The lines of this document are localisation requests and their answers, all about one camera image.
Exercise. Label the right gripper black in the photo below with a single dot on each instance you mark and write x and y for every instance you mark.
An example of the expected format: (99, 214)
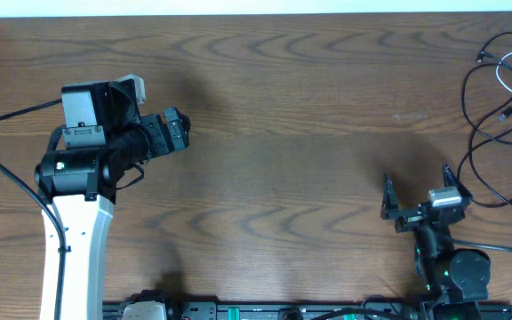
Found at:
(390, 210)

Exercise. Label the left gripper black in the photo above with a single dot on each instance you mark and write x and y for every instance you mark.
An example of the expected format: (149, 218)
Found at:
(164, 140)

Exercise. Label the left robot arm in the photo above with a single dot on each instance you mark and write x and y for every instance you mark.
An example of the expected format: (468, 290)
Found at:
(103, 137)

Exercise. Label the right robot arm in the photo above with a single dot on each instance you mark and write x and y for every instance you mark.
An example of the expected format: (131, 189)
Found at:
(454, 276)

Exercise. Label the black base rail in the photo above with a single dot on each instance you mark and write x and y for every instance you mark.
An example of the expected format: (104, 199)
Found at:
(158, 305)

